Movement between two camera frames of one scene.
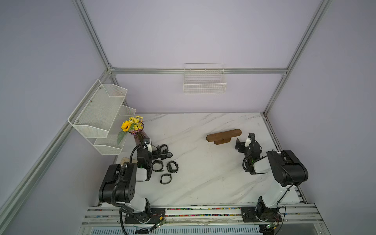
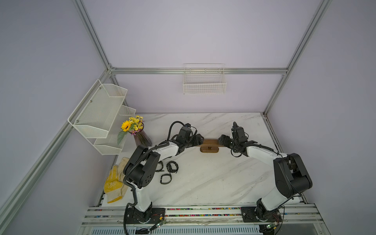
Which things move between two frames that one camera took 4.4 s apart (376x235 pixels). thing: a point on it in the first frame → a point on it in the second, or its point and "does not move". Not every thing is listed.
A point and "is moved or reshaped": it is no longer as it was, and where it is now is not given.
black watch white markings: x=169 y=168 does not move
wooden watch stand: x=223 y=137 is moved or reshaped
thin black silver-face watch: x=164 y=175 does not move
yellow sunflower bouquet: x=132 y=125 does not move
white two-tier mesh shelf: x=100 y=115 does not move
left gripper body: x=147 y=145 → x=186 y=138
